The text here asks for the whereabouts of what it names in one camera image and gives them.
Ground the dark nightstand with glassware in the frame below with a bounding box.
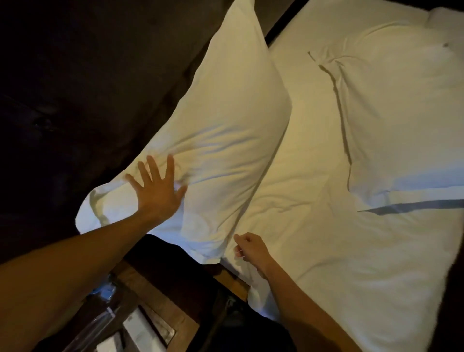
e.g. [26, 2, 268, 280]
[34, 270, 124, 352]

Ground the person's right forearm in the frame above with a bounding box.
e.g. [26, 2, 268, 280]
[262, 261, 363, 352]

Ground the person's right hand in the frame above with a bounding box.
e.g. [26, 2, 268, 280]
[233, 232, 278, 280]

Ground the brown leather headboard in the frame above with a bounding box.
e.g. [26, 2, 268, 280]
[0, 0, 294, 265]

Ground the clear water bottle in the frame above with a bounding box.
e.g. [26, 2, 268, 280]
[71, 281, 118, 352]

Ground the white bed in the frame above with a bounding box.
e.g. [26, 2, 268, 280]
[221, 0, 464, 352]

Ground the person's left forearm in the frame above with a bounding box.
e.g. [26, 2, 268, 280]
[0, 212, 171, 352]

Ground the dark brown bed runner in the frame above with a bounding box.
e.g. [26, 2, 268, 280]
[431, 232, 464, 352]

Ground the white pillow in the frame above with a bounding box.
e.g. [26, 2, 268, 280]
[308, 20, 464, 215]
[75, 0, 293, 264]

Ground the person's left hand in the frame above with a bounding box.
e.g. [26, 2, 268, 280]
[124, 154, 189, 224]

